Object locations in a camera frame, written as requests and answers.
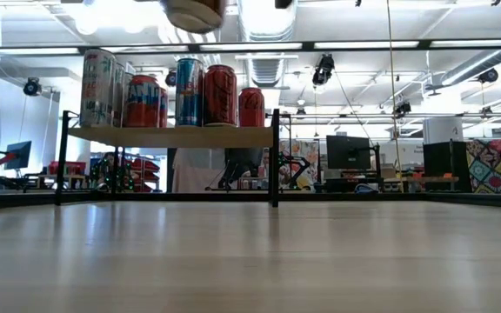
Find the red Coca-Cola can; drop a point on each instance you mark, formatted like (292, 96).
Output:
(251, 108)

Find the red soda can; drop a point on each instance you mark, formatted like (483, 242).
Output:
(220, 95)
(194, 15)

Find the silver blue Red Bull can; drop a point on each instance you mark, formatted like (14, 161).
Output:
(189, 91)

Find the white Celsius can black lid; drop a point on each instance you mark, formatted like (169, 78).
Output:
(119, 95)
(97, 87)

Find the background black robot arm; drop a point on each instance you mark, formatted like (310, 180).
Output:
(296, 167)

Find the wooden shelf black metal legs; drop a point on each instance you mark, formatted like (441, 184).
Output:
(168, 137)

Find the black tripod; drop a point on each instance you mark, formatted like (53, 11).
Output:
(233, 178)

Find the floral patterned cloth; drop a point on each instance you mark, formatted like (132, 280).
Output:
(309, 150)

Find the white cloth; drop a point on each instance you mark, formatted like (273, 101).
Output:
(194, 174)

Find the dark computer monitor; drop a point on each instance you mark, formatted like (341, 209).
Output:
(348, 152)

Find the red storage bins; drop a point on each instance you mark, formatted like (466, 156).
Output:
(144, 174)

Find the black ceiling spotlight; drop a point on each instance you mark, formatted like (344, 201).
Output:
(323, 69)
(488, 76)
(32, 87)
(402, 108)
(171, 78)

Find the wooden work table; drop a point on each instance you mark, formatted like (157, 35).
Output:
(429, 179)

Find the white box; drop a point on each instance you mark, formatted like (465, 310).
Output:
(442, 130)

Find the black cabinet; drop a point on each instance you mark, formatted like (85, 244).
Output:
(446, 165)

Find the small tilted monitor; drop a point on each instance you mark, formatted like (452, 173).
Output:
(18, 155)

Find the colourful crochet blanket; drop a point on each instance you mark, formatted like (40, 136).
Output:
(500, 165)

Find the ribbed round ceiling duct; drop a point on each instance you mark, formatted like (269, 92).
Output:
(268, 26)

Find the silver ceiling duct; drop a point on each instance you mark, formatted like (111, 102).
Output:
(481, 65)

